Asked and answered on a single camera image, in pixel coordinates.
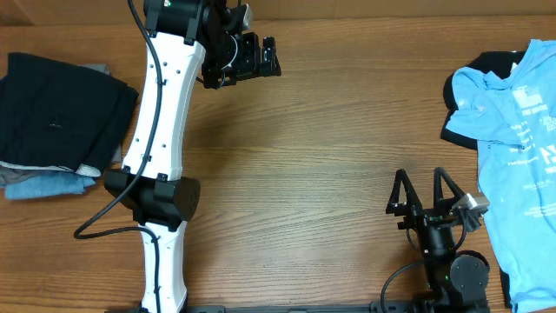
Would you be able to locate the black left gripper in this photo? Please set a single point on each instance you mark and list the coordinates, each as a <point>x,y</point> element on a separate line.
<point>249,65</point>

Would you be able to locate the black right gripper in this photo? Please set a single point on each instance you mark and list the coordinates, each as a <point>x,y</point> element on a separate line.
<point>413,202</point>

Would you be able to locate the black shorts with mesh lining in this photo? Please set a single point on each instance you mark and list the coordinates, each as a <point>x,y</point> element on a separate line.
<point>61,116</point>

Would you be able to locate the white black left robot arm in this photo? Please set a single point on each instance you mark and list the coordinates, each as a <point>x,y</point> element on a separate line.
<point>188,42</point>

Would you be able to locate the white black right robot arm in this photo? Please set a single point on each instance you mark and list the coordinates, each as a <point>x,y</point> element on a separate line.
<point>456,278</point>

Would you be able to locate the light blue t-shirt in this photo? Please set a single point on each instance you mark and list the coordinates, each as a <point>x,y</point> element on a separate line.
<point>513,121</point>

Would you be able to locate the black garment under blue shirt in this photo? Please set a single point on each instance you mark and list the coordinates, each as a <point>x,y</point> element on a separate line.
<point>499,62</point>

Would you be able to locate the folded blue cloth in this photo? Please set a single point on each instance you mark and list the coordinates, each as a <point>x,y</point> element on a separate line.
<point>53,183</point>

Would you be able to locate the folded grey shorts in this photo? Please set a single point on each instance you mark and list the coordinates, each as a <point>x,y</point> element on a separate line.
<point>11,174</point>

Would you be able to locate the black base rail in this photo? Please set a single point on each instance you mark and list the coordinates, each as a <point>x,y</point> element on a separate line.
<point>373,307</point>

